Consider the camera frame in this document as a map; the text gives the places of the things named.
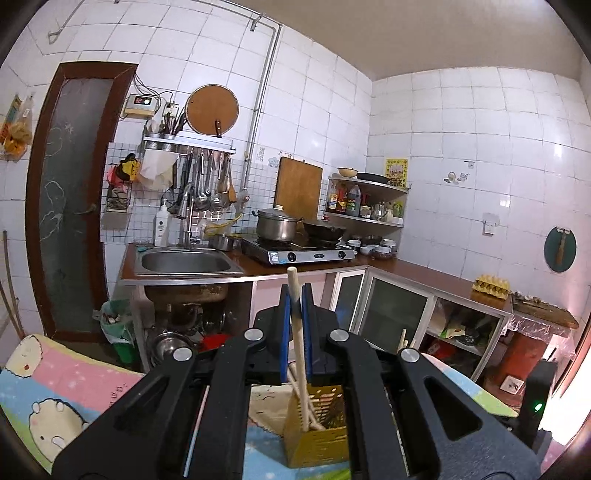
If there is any wooden chopping block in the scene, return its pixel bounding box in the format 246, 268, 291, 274
511, 292, 579, 330

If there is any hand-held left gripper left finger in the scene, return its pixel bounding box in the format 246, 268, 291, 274
52, 284, 293, 480

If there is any white soap dispenser bottle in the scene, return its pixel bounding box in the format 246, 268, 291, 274
154, 198, 171, 248

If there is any yellow egg carton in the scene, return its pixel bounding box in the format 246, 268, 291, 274
471, 274, 511, 296

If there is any wooden cutting board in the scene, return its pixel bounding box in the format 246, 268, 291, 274
273, 155, 323, 222

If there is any red gas cylinder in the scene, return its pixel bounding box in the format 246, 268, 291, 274
496, 329, 548, 394

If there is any wall control box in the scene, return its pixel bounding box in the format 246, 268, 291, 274
122, 92, 160, 119

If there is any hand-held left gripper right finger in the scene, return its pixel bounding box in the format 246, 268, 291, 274
301, 284, 542, 480

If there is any steel basin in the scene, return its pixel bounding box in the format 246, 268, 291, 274
150, 329, 195, 366

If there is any metal faucet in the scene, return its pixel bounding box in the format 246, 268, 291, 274
177, 182, 202, 246

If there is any kitchen counter cabinet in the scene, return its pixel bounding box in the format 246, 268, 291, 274
117, 242, 514, 385

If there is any metal corner shelf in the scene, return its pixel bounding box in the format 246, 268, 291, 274
325, 174, 410, 228

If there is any yellow wall poster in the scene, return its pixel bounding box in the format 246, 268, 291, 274
383, 157, 410, 189

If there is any wall pipe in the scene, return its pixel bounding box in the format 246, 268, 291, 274
244, 22, 283, 191

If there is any brown framed glass door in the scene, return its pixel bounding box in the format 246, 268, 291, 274
25, 62, 140, 343

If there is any steel sink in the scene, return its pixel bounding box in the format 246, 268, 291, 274
134, 246, 246, 278

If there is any wire wall basket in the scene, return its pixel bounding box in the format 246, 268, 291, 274
105, 154, 140, 214

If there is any steel cooking pot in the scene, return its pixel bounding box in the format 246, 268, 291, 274
255, 207, 299, 243

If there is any hanging utensil rack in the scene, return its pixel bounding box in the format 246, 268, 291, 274
141, 133, 237, 213

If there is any yellow slotted utensil holder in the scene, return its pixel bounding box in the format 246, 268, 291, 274
282, 384, 352, 470

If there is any hanging plastic bag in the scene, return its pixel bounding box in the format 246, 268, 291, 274
0, 91, 36, 158

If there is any green trash bin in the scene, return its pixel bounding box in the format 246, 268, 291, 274
94, 299, 140, 364

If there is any black wok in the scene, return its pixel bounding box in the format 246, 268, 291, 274
302, 219, 347, 244

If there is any wooden stick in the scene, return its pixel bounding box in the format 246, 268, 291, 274
2, 230, 27, 341

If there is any small steel bowl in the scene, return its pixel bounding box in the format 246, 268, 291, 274
209, 233, 241, 253

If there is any round wooden lid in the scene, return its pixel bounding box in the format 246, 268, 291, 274
185, 84, 240, 138

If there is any gas stove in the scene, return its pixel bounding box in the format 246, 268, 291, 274
239, 235, 356, 265

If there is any cartoon printed blanket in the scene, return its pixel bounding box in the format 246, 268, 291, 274
0, 333, 520, 480

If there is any white hanging bag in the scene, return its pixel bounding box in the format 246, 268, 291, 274
139, 150, 179, 190

